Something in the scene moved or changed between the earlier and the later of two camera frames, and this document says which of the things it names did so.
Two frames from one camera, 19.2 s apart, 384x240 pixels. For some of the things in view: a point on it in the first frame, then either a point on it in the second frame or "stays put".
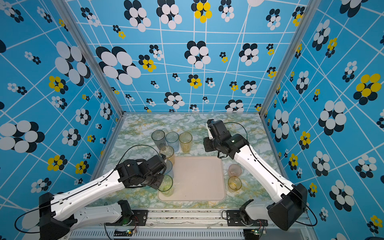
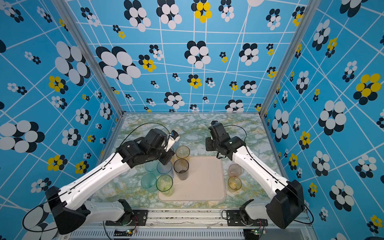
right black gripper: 206,141 stays put
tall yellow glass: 185,139 to 182,152
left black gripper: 158,185 to 170,154
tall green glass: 166,188 stays put
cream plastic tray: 197,178 stays put
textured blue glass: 169,170 stays put
